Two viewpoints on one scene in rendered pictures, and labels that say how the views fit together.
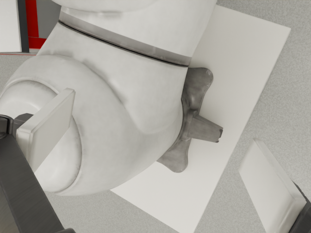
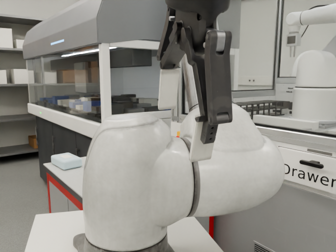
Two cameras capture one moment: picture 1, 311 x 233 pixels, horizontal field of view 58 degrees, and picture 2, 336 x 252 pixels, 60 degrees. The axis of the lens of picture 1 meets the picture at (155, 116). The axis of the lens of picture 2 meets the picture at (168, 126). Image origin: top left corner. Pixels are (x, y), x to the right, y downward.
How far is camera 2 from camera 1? 0.43 m
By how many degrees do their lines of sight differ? 70
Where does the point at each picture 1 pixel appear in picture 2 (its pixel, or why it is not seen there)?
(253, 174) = (199, 143)
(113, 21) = not seen: hidden behind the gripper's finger
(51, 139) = (167, 88)
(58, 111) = (175, 90)
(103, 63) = (176, 140)
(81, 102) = (161, 125)
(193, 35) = (211, 181)
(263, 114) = not seen: outside the picture
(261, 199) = (199, 129)
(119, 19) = not seen: hidden behind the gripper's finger
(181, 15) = (217, 164)
